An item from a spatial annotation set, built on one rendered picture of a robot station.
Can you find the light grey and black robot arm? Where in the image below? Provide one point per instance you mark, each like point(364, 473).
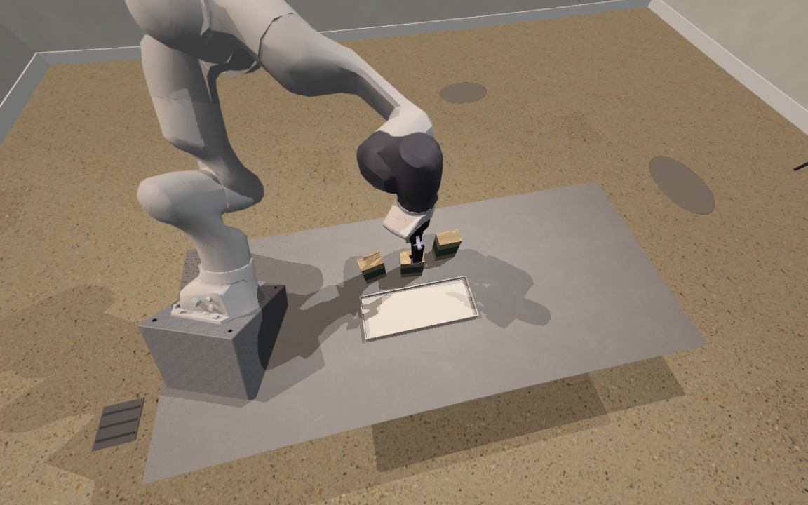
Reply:
point(183, 53)

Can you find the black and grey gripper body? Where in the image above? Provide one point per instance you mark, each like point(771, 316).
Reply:
point(419, 231)

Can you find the tan rectangular block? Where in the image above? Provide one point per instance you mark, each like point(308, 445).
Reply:
point(446, 244)
point(408, 270)
point(372, 267)

